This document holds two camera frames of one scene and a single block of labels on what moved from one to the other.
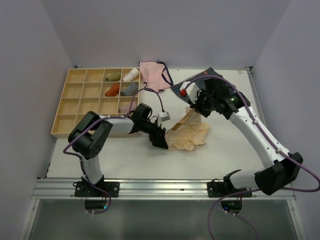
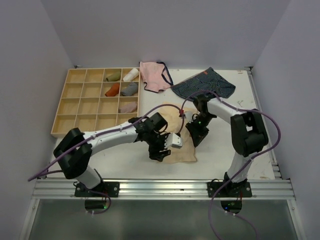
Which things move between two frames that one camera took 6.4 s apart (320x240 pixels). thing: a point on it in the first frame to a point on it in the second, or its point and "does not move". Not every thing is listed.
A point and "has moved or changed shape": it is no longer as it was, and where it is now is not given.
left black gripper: (157, 137) to (155, 153)
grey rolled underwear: (130, 90) does not move
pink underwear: (156, 75) does not move
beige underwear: (190, 131) has moved or changed shape
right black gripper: (200, 93) to (198, 135)
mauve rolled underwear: (124, 107) does not move
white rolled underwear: (130, 76) does not move
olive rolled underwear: (114, 77) does not move
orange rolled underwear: (114, 90) does not move
